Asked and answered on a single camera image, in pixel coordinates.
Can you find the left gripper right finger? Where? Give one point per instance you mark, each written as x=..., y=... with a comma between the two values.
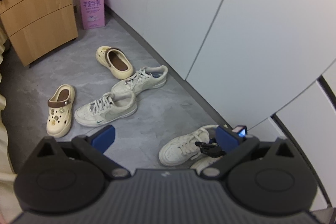
x=232, y=147

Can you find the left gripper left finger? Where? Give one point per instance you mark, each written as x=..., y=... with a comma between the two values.
x=92, y=148

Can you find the white low sneaker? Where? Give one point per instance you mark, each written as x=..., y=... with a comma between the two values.
x=108, y=108
x=146, y=78

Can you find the white chunky sneaker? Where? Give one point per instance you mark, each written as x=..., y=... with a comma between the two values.
x=204, y=163

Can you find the cream clog with charms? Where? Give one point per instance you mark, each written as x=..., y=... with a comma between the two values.
x=60, y=111

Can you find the white chunky sneaker side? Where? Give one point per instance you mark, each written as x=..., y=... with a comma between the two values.
x=183, y=148

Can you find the cream clog brown insole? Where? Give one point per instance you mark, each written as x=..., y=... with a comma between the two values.
x=116, y=61

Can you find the white wardrobe doors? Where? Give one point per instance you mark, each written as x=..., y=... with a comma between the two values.
x=267, y=64

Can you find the wooden drawer nightstand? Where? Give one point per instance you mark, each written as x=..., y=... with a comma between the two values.
x=36, y=27

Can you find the pink milk carton box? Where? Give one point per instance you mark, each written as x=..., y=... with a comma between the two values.
x=92, y=13

